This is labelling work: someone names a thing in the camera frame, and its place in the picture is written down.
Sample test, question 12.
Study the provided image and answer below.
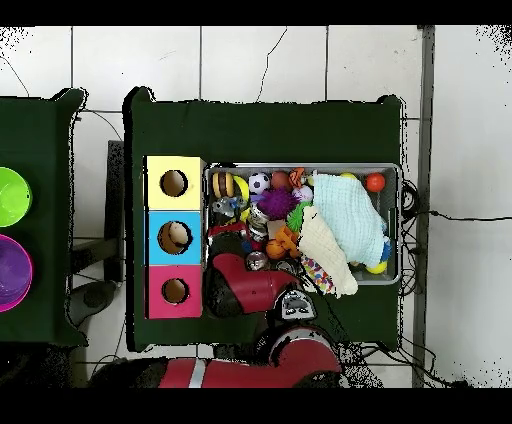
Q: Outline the crushed clear plastic bottle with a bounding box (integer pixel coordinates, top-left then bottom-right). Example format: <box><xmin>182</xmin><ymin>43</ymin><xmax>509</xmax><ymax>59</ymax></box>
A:
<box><xmin>211</xmin><ymin>196</ymin><xmax>249</xmax><ymax>219</ymax></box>

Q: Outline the cream muslin cloth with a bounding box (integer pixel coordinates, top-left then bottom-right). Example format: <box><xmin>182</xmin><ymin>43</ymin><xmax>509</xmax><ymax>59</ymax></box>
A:
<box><xmin>297</xmin><ymin>205</ymin><xmax>360</xmax><ymax>299</ymax></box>

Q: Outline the orange tiger toy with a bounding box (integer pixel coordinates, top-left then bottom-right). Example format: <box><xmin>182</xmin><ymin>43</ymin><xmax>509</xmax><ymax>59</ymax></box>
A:
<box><xmin>287</xmin><ymin>167</ymin><xmax>308</xmax><ymax>190</ymax></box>

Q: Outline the purple spiky ball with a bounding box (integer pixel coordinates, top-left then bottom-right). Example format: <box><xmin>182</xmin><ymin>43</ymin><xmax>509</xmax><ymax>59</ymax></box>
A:
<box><xmin>256</xmin><ymin>185</ymin><xmax>301</xmax><ymax>221</ymax></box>

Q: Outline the purple plastic bowl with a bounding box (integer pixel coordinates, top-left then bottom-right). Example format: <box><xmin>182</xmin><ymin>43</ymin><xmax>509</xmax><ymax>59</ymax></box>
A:
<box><xmin>0</xmin><ymin>233</ymin><xmax>34</xmax><ymax>314</ymax></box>

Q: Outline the black cable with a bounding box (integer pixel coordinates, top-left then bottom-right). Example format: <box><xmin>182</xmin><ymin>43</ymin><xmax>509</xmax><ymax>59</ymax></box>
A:
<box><xmin>401</xmin><ymin>209</ymin><xmax>512</xmax><ymax>223</ymax></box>

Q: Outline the brown ball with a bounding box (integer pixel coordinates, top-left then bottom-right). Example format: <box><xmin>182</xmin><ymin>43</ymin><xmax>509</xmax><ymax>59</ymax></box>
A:
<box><xmin>269</xmin><ymin>170</ymin><xmax>292</xmax><ymax>191</ymax></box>

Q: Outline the green clothed side table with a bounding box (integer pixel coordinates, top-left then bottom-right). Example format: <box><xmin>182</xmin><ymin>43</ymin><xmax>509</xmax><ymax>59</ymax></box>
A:
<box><xmin>0</xmin><ymin>87</ymin><xmax>90</xmax><ymax>348</ymax></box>

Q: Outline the green plastic bowl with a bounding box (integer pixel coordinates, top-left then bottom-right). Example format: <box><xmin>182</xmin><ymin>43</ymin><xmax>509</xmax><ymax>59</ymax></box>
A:
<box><xmin>0</xmin><ymin>166</ymin><xmax>33</xmax><ymax>228</ymax></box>

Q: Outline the small soccer ball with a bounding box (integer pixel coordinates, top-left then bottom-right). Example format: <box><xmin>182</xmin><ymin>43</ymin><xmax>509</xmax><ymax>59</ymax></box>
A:
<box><xmin>247</xmin><ymin>171</ymin><xmax>272</xmax><ymax>196</ymax></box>

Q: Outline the black upright panel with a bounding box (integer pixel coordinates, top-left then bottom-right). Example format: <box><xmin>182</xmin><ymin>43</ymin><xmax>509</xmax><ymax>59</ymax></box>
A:
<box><xmin>104</xmin><ymin>139</ymin><xmax>126</xmax><ymax>283</ymax></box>

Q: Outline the colourful spotted cloth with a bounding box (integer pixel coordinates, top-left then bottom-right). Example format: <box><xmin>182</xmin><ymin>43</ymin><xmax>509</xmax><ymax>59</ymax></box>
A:
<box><xmin>299</xmin><ymin>255</ymin><xmax>336</xmax><ymax>295</ymax></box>

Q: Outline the shallow wire mesh bin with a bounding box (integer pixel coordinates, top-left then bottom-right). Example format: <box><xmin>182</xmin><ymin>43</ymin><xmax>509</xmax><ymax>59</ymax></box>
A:
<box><xmin>202</xmin><ymin>161</ymin><xmax>403</xmax><ymax>287</ymax></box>

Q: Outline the wooden box with three holes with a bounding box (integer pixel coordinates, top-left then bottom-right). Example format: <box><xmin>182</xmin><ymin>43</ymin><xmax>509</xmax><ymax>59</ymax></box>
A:
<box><xmin>142</xmin><ymin>154</ymin><xmax>209</xmax><ymax>320</ymax></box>

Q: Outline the green spiky ball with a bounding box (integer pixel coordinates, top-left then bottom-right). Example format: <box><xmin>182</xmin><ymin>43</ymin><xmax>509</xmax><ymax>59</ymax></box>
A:
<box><xmin>285</xmin><ymin>199</ymin><xmax>313</xmax><ymax>233</ymax></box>

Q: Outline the light blue muslin cloth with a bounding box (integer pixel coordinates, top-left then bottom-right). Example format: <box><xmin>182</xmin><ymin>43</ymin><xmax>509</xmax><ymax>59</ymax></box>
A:
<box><xmin>310</xmin><ymin>172</ymin><xmax>390</xmax><ymax>268</ymax></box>

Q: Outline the toy hamburger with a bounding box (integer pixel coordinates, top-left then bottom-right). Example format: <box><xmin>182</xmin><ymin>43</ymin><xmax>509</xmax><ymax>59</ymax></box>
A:
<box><xmin>211</xmin><ymin>171</ymin><xmax>236</xmax><ymax>200</ymax></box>

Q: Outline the dark grey stand base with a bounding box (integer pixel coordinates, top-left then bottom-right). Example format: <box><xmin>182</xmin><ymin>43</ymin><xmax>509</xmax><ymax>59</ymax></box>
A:
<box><xmin>65</xmin><ymin>279</ymin><xmax>119</xmax><ymax>327</ymax></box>

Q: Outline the dark green table cloth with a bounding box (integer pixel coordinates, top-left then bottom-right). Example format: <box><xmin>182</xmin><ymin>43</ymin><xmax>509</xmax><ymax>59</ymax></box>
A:
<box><xmin>123</xmin><ymin>85</ymin><xmax>403</xmax><ymax>353</ymax></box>

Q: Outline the orange ball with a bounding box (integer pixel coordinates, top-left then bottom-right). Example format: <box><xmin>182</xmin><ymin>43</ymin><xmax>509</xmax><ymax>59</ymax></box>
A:
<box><xmin>364</xmin><ymin>171</ymin><xmax>387</xmax><ymax>194</ymax></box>

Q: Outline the grey floor cable cover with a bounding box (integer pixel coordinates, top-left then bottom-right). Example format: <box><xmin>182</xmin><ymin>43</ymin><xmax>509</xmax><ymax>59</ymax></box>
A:
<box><xmin>411</xmin><ymin>25</ymin><xmax>437</xmax><ymax>389</ymax></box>

